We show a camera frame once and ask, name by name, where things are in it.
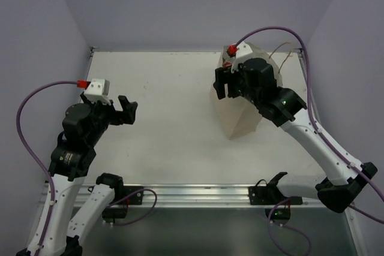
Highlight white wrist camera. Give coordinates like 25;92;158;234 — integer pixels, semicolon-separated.
84;79;111;105
227;41;253;73

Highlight aluminium mounting rail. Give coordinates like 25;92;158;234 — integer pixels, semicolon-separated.
38;183;323;209

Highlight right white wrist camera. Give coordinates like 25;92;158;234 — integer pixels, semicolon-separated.
227;41;253;73

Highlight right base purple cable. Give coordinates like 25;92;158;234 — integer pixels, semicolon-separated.
268;197;313;256

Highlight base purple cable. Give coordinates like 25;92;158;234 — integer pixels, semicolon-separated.
268;197;313;256
104;189;158;227

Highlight black base bracket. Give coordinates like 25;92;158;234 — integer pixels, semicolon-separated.
101;186;143;223
248;172;303;224

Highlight left black base bracket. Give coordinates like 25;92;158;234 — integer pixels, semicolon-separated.
101;186;143;223

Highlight right black base bracket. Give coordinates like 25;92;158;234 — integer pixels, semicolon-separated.
248;172;303;224

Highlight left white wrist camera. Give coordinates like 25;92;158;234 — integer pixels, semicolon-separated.
84;79;111;105

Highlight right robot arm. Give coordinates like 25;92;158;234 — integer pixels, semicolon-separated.
213;58;377;213

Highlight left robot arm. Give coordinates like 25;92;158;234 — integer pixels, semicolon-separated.
18;95;138;255

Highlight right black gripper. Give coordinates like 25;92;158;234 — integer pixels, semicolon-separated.
214;64;262;108

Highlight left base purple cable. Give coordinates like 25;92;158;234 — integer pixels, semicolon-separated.
104;189;158;227

